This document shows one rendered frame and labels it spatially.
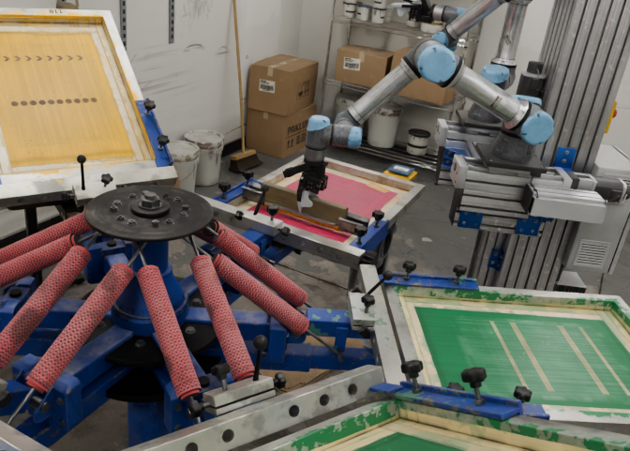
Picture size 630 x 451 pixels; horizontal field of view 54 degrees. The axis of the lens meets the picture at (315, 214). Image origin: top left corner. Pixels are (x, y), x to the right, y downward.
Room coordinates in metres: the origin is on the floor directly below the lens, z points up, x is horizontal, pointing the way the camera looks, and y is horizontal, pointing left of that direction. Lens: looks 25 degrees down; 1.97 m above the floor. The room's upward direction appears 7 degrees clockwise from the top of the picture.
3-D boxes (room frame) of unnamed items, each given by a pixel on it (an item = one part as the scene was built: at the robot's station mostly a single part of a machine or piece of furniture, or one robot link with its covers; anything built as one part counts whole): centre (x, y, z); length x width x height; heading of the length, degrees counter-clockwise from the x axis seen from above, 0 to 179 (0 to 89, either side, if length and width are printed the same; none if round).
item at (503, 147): (2.26, -0.71, 1.31); 0.15 x 0.15 x 0.10
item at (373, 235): (1.95, -0.19, 0.97); 0.30 x 0.05 x 0.07; 156
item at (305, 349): (1.39, -0.22, 0.90); 1.24 x 0.06 x 0.06; 96
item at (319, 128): (2.09, 0.02, 1.31); 0.09 x 0.08 x 0.11; 93
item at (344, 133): (2.11, -0.07, 1.30); 0.11 x 0.11 x 0.08; 3
